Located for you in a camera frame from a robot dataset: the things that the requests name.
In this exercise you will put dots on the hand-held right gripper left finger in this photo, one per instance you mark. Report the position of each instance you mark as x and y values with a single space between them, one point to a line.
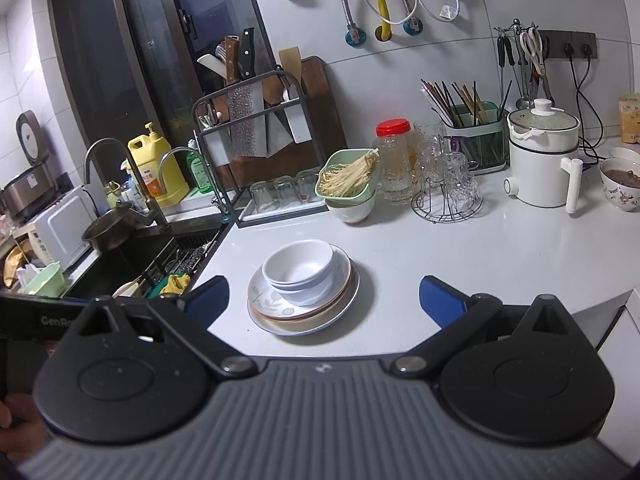
210 297

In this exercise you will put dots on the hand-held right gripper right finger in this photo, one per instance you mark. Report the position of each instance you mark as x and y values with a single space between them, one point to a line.
440 302

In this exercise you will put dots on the white plate grey floral print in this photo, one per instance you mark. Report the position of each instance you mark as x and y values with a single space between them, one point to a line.
270 300

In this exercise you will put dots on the plain white bowl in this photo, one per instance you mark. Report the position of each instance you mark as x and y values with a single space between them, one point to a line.
300 260

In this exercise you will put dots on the light blue plastic bowl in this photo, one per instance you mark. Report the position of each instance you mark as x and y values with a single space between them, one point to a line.
307 299
312 287

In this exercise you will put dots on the small white floral plate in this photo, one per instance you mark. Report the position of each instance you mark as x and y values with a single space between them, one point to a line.
305 321

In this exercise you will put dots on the large white floral plate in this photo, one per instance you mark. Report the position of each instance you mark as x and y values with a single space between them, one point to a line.
305 331

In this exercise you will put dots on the person's left hand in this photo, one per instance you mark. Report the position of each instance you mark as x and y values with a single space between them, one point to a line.
20 435

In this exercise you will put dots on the yellow cloth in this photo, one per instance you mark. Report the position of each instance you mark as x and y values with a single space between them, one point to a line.
175 282

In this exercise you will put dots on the black kitchen sink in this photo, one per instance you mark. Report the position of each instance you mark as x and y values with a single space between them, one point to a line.
125 265

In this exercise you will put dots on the white countertop appliance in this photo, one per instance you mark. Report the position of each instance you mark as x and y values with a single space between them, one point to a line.
60 230

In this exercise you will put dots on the drain tray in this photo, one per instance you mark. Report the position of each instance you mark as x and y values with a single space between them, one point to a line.
280 216

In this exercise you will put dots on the upturned drinking glass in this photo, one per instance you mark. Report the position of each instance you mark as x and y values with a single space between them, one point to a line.
307 187
284 192
262 197

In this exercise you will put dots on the tall grey faucet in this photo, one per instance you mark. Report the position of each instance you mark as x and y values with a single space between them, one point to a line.
148 202

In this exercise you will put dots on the dark metal pot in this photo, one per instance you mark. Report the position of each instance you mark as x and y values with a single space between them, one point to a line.
110 235

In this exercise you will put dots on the green bottle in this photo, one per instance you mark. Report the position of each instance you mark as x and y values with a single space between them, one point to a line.
200 172

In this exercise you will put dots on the white bowl with red foot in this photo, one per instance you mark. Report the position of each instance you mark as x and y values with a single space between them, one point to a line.
350 212

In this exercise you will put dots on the cluster of glass cups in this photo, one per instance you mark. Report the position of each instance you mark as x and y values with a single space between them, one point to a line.
450 175

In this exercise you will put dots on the silver rice cooker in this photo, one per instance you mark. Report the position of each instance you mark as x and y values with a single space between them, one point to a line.
30 190

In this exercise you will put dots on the green bowl with noodles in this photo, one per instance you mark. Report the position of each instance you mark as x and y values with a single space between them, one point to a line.
367 187

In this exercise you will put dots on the yellow detergent bottle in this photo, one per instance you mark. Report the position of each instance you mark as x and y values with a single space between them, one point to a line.
160 170

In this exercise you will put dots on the glass jar with red lid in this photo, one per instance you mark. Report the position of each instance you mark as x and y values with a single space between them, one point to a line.
395 170

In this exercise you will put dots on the grey knife rack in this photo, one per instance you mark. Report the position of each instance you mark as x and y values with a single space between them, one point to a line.
217 150

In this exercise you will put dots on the small grey faucet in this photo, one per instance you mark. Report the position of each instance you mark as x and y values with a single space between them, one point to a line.
172 154

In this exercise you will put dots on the bundle of pale noodles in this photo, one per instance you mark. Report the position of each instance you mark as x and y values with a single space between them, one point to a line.
345 180

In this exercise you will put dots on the white electric cooking pot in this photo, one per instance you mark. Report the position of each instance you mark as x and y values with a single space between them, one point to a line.
535 180

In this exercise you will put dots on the green chopstick holder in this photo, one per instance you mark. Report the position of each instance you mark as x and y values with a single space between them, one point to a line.
475 150

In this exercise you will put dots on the bundle of chopsticks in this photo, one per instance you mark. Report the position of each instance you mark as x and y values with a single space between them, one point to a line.
445 100

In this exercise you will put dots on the floral bowl with brown food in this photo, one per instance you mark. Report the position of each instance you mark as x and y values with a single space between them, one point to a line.
620 197

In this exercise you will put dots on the hanging metal ladle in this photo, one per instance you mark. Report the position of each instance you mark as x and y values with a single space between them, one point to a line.
522 102

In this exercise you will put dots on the small white bowl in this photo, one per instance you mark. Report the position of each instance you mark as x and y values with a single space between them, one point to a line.
625 154

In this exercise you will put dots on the wooden spatula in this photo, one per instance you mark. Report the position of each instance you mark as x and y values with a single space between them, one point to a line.
290 60

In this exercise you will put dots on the dark window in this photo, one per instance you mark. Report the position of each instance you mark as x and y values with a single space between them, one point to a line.
100 60

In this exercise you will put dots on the yellow packet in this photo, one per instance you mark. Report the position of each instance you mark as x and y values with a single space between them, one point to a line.
631 120

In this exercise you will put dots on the blue pipe collar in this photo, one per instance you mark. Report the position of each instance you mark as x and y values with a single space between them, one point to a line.
352 37
412 26

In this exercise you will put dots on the metal utensil hook rack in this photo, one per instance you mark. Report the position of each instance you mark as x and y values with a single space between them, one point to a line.
515 24

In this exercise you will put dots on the grey round wall device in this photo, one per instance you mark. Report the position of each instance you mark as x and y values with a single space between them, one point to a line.
32 135

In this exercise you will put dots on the dark wall power strip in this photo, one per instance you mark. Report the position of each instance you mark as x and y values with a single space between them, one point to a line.
555 40

